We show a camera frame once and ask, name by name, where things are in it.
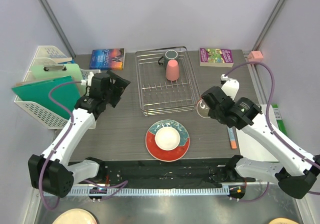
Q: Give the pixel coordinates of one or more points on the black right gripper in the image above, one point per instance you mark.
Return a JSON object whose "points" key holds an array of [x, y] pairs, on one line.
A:
{"points": [[212, 114]]}

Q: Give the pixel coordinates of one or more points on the blue sunset cover book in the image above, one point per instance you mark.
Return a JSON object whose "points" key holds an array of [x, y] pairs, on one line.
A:
{"points": [[107, 59]]}

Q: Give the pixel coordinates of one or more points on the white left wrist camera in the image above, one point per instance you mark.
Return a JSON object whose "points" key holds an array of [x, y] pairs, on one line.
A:
{"points": [[88, 80]]}

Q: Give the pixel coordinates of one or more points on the pink cup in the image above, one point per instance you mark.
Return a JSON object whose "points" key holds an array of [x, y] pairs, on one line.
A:
{"points": [[172, 70]]}

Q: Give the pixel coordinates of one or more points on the cream round object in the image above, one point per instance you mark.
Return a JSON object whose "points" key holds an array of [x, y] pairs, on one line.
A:
{"points": [[76, 216]]}

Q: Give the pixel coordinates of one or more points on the orange and blue marker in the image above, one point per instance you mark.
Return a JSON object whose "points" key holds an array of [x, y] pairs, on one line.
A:
{"points": [[232, 139]]}

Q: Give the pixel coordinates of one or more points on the steel wire dish rack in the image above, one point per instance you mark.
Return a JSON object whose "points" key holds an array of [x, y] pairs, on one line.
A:
{"points": [[157, 94]]}

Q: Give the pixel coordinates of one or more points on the grey mug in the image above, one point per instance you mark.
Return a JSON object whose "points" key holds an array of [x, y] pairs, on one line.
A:
{"points": [[169, 55]]}

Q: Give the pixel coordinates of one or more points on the white slotted cable duct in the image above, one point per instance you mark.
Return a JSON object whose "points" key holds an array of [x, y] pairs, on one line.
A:
{"points": [[87, 190]]}

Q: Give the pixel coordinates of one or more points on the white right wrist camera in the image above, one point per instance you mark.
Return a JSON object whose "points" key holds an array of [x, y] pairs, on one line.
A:
{"points": [[229, 86]]}

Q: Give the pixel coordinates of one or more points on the red and teal floral plate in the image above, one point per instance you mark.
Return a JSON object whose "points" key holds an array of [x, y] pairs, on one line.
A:
{"points": [[167, 156]]}

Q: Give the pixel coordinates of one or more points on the orange mug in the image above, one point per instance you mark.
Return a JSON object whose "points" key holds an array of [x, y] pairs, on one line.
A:
{"points": [[202, 109]]}

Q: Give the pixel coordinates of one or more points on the orange bowl white inside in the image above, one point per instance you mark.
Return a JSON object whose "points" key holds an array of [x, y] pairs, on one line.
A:
{"points": [[167, 138]]}

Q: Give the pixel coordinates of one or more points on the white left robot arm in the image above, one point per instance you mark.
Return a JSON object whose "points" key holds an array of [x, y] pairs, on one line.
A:
{"points": [[51, 172]]}

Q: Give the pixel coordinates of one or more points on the pink cube box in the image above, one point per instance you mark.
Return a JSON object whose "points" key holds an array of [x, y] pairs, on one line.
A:
{"points": [[255, 56]]}

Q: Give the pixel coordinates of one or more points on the purple and green book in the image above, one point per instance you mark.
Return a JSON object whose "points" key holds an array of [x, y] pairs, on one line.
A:
{"points": [[212, 57]]}

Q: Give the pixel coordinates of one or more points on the white clipboard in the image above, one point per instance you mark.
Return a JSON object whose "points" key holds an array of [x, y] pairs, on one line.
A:
{"points": [[255, 141]]}

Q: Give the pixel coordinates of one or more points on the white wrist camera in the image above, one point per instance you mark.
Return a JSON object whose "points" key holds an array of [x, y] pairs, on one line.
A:
{"points": [[229, 86], [88, 80]]}

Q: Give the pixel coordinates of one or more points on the light green clipboard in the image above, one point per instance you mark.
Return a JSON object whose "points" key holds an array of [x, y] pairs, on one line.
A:
{"points": [[56, 71]]}

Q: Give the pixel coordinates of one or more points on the green board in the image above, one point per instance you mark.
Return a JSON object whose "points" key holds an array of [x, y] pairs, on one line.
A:
{"points": [[281, 125]]}

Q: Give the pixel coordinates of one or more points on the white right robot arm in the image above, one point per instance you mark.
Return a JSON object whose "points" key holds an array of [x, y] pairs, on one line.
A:
{"points": [[295, 172]]}

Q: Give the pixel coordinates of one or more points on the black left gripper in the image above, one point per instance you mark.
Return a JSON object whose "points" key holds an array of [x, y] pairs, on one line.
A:
{"points": [[118, 81]]}

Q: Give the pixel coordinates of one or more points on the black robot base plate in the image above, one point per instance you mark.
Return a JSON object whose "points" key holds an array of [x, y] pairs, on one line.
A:
{"points": [[181, 174]]}

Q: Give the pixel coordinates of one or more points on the tan round object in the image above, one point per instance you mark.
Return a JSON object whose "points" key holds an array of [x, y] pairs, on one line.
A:
{"points": [[282, 220]]}

